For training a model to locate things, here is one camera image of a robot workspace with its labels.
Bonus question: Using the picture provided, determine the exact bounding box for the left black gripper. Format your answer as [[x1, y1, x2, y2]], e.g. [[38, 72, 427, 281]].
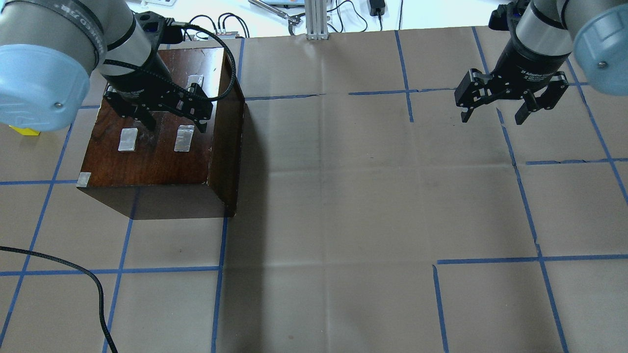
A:
[[102, 53, 213, 133]]

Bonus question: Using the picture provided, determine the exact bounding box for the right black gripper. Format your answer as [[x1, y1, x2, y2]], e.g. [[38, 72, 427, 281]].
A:
[[454, 42, 569, 126]]

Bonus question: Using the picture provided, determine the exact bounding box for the yellow block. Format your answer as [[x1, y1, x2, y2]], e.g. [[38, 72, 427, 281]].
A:
[[9, 126, 41, 136]]

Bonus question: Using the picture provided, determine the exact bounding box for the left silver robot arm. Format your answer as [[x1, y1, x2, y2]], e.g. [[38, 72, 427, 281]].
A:
[[0, 0, 213, 132]]

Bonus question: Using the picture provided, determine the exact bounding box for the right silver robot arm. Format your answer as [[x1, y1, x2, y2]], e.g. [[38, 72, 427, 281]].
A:
[[454, 0, 628, 125]]

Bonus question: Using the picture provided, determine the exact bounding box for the dark wooden drawer cabinet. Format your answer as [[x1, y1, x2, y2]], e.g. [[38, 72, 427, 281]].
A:
[[76, 47, 246, 220]]

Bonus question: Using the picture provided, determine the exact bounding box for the black power adapter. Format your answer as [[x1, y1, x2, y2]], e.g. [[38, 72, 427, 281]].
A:
[[368, 0, 386, 17]]

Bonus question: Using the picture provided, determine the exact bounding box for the metal tool on desk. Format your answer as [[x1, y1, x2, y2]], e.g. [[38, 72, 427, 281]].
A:
[[248, 0, 307, 27]]

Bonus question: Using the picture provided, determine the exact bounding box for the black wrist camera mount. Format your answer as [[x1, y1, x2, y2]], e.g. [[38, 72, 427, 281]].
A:
[[133, 11, 185, 46]]

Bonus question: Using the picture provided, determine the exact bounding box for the aluminium frame post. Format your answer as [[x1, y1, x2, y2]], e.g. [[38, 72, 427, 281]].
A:
[[304, 0, 328, 41]]

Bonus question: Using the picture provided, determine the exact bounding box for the black braided cable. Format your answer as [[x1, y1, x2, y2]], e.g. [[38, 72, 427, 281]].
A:
[[0, 245, 119, 353]]

